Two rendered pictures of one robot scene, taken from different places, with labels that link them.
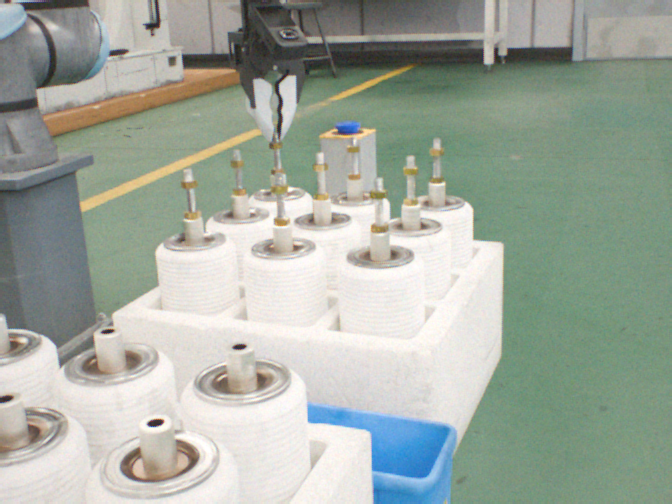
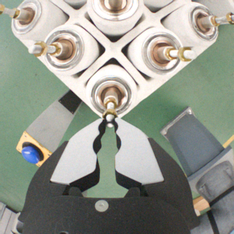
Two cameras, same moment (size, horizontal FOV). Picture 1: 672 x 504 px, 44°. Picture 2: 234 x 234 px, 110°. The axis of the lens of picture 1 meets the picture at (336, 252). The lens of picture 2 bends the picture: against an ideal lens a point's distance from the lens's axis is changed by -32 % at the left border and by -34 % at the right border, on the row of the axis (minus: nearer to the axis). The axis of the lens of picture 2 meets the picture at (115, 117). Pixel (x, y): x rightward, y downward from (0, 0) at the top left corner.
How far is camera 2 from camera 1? 1.11 m
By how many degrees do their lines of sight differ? 47
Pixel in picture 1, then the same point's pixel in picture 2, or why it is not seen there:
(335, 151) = (47, 139)
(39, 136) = (217, 180)
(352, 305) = not seen: outside the picture
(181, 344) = not seen: hidden behind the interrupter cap
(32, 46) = (227, 222)
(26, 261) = (207, 132)
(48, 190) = (209, 157)
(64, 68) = (202, 222)
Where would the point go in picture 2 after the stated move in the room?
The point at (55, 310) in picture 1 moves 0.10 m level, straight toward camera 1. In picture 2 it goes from (190, 122) to (198, 100)
